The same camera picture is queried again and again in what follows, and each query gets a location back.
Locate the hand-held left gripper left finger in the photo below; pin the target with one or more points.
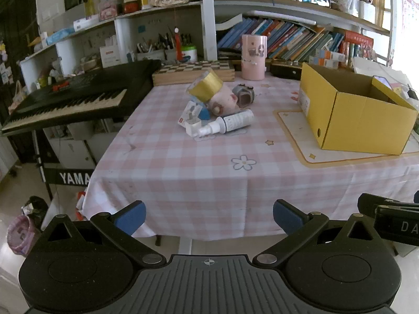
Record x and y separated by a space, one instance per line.
131 218

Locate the blue eraser block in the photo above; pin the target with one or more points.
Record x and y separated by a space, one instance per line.
205 115

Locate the pen holder with pens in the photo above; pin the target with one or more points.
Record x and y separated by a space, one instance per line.
149 54

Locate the pink plush pig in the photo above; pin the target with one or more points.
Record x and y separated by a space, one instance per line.
226 99

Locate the yellow cardboard box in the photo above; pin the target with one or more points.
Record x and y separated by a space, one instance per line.
360 127

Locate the red round jar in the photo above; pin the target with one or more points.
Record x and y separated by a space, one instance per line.
131 5

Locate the white paper box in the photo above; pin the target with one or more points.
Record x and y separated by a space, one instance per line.
109 55

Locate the yellow tape roll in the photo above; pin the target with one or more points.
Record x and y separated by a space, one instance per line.
208 85

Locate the pink cylindrical container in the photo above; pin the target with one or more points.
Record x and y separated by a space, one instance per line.
253 62

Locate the white spray bottle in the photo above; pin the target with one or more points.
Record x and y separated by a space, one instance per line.
234 120

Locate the cream desk mat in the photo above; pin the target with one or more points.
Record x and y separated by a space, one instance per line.
304 144

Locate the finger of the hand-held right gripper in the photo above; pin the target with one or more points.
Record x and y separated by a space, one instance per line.
366 202

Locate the black electronic keyboard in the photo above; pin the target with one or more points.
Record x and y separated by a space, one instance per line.
81 85

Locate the white storage cabinet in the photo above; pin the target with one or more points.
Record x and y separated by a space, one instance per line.
68 150

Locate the row of leaning books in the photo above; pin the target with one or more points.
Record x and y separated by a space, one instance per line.
288 39

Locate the small grey alarm clock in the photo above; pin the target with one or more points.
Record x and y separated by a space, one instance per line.
244 96

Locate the black case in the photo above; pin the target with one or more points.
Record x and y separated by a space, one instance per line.
283 70

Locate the white staples box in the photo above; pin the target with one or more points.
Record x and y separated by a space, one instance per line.
191 111

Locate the smartphone with dark screen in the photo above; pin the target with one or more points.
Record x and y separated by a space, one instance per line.
381 81

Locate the white paper stack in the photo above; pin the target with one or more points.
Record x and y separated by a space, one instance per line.
376 68

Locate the white tub with green lid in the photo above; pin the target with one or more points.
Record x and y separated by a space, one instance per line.
189 55

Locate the wooden chessboard box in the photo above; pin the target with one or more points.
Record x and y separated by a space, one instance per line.
193 68

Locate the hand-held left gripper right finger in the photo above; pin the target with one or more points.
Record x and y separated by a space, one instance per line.
288 218

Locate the small white orange box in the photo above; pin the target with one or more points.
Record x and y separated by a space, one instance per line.
330 54
322 62

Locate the pink box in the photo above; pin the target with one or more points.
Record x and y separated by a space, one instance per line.
108 9

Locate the wall poster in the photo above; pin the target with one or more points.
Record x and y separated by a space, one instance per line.
410 9

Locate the white shelf unit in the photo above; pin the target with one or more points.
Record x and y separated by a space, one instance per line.
208 23

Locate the black keyboard stand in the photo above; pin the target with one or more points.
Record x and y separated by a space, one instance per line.
72 178

